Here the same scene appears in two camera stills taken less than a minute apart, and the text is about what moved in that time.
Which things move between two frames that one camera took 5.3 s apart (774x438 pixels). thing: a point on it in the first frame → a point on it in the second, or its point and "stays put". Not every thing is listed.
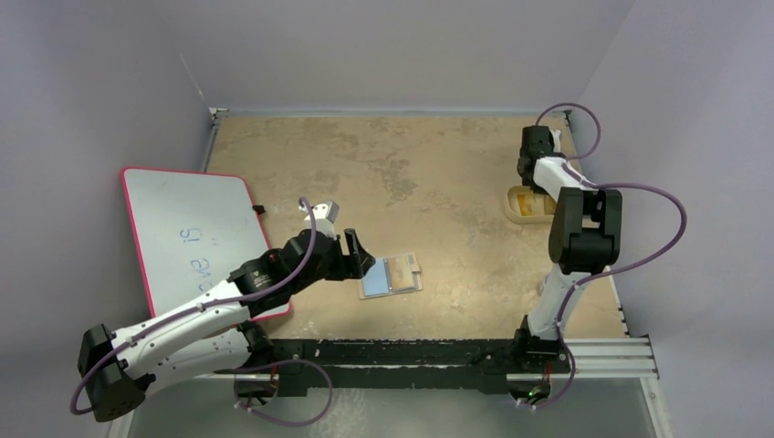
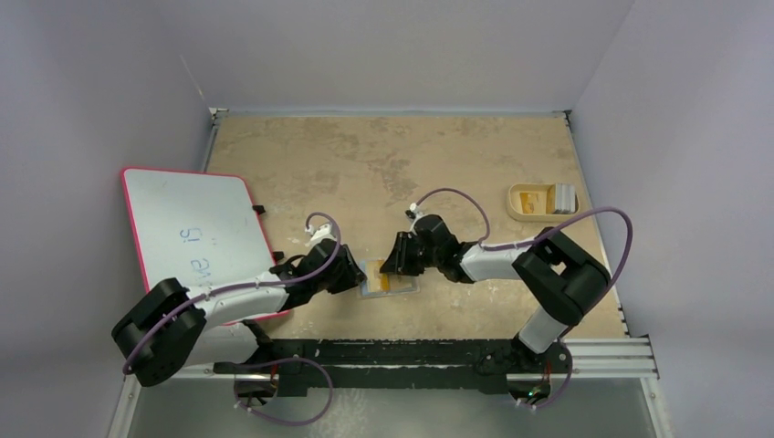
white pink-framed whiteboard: [192, 229] stays put
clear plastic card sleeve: [391, 275] stays put
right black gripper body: [531, 143] → [403, 253]
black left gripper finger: [364, 259] → [350, 275]
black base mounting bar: [413, 366] stays put
